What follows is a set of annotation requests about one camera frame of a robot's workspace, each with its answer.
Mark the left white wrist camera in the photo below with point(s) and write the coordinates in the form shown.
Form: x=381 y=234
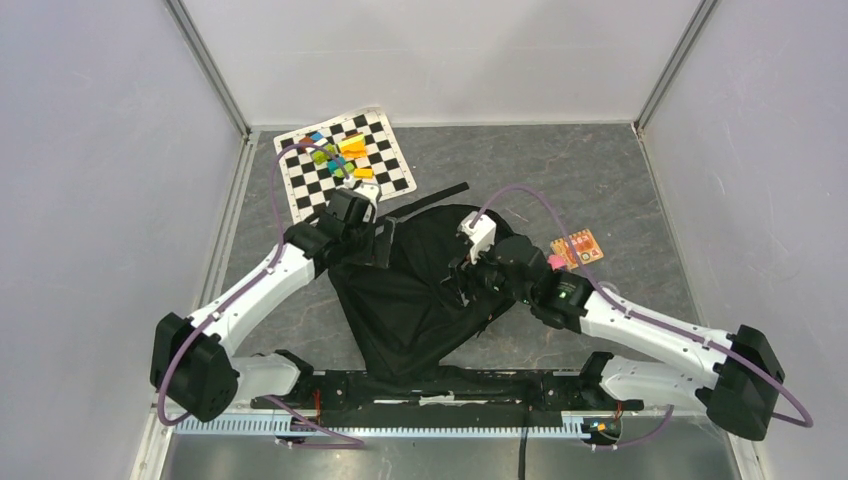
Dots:
x=369 y=188

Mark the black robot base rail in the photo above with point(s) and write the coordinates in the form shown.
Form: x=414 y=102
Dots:
x=450 y=397

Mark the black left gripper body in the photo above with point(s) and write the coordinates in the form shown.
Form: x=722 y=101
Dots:
x=362 y=237

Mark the light green flat brick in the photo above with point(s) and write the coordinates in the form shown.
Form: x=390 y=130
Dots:
x=345 y=170

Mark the orange toy brick stack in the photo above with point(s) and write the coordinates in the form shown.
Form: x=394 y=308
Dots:
x=353 y=146

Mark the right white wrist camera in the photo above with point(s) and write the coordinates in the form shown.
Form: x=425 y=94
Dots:
x=480 y=231

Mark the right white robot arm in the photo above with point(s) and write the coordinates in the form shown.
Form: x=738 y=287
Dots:
x=733 y=377

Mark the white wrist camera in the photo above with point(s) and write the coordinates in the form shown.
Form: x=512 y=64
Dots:
x=480 y=231
x=369 y=188

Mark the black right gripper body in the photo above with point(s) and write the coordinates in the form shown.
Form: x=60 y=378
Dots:
x=491 y=278

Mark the pink water bottle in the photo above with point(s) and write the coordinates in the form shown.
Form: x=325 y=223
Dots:
x=556 y=262

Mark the yellow small toy brick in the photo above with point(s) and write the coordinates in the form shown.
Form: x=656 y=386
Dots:
x=363 y=173

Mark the black student backpack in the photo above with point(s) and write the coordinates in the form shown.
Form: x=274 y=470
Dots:
x=403 y=319

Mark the green toy brick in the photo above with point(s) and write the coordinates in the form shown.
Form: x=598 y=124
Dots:
x=323 y=154

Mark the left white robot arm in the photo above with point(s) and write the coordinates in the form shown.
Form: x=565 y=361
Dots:
x=194 y=366

